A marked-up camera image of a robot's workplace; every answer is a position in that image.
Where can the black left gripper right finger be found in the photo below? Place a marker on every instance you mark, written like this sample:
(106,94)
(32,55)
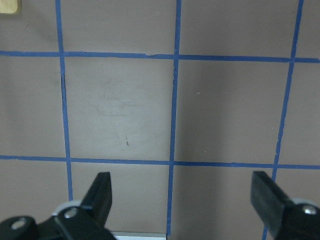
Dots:
(269,201)

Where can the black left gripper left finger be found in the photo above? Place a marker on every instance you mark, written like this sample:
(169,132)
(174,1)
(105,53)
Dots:
(97,202)

